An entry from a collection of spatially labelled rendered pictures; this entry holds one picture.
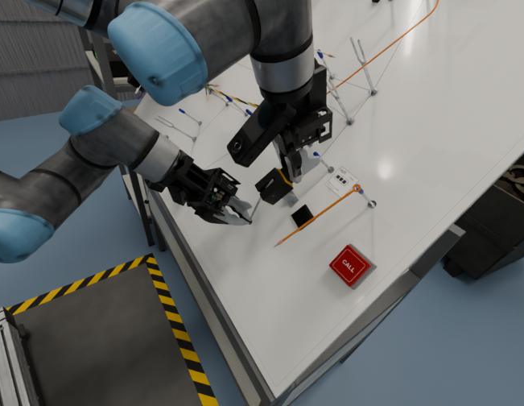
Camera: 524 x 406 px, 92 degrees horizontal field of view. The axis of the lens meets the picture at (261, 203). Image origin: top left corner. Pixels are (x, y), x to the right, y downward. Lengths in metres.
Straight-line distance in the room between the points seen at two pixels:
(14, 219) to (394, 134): 0.58
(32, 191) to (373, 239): 0.51
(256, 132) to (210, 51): 0.16
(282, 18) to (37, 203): 0.35
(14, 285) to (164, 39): 1.92
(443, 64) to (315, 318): 0.51
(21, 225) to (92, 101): 0.17
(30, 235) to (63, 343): 1.35
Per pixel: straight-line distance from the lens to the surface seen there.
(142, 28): 0.24
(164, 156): 0.43
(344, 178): 0.53
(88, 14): 0.35
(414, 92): 0.59
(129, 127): 0.42
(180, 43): 0.24
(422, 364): 1.84
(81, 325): 1.74
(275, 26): 0.29
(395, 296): 0.89
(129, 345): 1.61
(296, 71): 0.32
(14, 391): 1.46
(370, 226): 0.50
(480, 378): 2.01
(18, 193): 0.43
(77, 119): 0.43
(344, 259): 0.46
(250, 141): 0.37
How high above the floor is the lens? 1.45
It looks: 41 degrees down
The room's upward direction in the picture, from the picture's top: 8 degrees clockwise
